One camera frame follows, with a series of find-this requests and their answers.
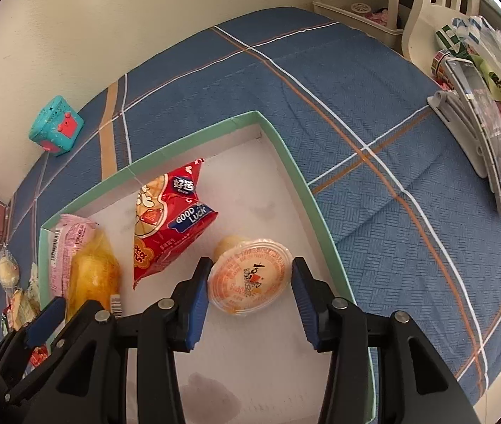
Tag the clear plastic bag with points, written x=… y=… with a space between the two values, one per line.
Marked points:
x=493 y=44

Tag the pink snack packet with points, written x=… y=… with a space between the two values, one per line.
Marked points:
x=67 y=247

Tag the clear yellow cake packet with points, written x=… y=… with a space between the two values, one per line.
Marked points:
x=93 y=274

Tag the smartphone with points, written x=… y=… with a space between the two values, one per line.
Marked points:
x=475 y=110

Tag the white round lid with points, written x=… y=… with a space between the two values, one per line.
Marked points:
x=359 y=7

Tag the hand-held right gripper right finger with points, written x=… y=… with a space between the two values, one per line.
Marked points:
x=305 y=304

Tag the orange-lid jelly cup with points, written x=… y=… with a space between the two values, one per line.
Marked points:
x=250 y=278

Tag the cream storage tray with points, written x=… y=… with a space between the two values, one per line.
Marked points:
x=365 y=26

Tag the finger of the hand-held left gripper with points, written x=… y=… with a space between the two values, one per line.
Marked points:
x=7 y=388
x=47 y=320

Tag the round pale mochi packet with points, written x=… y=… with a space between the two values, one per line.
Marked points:
x=6 y=268

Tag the green-rimmed cardboard box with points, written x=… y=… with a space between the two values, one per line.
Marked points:
x=241 y=176

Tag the pink cloth item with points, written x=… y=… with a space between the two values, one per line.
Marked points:
x=377 y=15

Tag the patterned tape roll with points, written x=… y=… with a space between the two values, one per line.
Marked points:
x=442 y=64

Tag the white phone stand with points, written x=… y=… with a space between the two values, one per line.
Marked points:
x=446 y=106

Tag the red peanut snack packet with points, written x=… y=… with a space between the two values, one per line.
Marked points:
x=166 y=229

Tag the green checked tape roll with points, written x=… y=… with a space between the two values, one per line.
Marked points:
x=449 y=35

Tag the teal toy cube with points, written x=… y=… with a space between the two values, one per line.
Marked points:
x=54 y=123

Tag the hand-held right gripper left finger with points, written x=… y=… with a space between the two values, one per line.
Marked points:
x=197 y=304

